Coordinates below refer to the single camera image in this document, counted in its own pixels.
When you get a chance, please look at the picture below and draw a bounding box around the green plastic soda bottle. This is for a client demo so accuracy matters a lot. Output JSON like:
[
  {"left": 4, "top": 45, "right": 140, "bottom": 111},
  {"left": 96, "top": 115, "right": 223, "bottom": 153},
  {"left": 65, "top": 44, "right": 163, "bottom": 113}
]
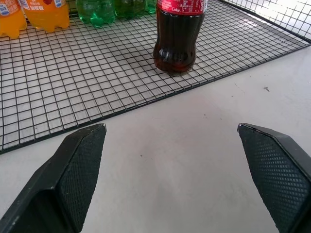
[
  {"left": 145, "top": 0, "right": 157, "bottom": 14},
  {"left": 75, "top": 0, "right": 116, "bottom": 28},
  {"left": 114, "top": 0, "right": 148, "bottom": 20}
]

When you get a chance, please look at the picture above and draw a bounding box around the orange soda plastic bottle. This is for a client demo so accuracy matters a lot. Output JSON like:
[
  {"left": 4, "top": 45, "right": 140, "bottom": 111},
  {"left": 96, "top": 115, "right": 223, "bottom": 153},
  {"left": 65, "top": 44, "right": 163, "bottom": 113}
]
[
  {"left": 0, "top": 0, "right": 27, "bottom": 39},
  {"left": 19, "top": 0, "right": 70, "bottom": 33}
]

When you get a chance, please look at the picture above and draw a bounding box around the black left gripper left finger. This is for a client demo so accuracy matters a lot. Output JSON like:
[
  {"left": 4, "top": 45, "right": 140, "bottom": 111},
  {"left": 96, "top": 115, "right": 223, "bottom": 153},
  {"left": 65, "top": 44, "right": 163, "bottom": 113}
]
[{"left": 0, "top": 123, "right": 107, "bottom": 233}]

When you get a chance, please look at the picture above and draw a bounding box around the black wire mesh rack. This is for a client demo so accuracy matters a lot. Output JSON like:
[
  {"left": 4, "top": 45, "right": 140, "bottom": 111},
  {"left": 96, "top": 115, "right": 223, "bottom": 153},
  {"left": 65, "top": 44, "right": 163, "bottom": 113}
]
[{"left": 0, "top": 0, "right": 311, "bottom": 154}]

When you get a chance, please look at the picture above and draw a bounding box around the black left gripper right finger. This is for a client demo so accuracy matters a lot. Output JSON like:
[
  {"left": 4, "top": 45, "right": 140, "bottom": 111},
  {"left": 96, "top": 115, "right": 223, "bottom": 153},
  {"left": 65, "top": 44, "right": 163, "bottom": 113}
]
[{"left": 237, "top": 122, "right": 311, "bottom": 233}]

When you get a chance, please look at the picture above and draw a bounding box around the cola bottle with red label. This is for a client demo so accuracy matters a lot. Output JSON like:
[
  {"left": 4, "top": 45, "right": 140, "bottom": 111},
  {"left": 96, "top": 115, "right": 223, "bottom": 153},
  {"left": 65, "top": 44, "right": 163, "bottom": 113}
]
[{"left": 153, "top": 0, "right": 208, "bottom": 76}]

